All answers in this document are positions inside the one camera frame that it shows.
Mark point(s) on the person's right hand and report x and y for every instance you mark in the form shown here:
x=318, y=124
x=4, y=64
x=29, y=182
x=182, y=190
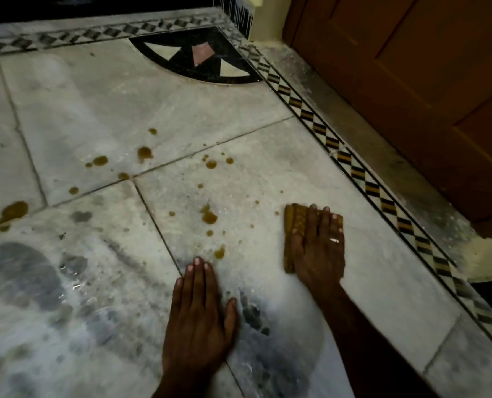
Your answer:
x=320, y=265

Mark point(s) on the person's left hand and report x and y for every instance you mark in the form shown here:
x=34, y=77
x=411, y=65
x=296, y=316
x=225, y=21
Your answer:
x=196, y=335

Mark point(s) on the yellow-brown patterned cloth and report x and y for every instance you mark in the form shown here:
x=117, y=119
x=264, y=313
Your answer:
x=289, y=254

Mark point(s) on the person's right forearm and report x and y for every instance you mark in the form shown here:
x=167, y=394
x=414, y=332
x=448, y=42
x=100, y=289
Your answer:
x=366, y=352

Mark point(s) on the brown wooden door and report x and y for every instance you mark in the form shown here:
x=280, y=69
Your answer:
x=416, y=78

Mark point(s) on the black skirting board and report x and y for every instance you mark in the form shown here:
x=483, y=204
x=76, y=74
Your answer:
x=63, y=8

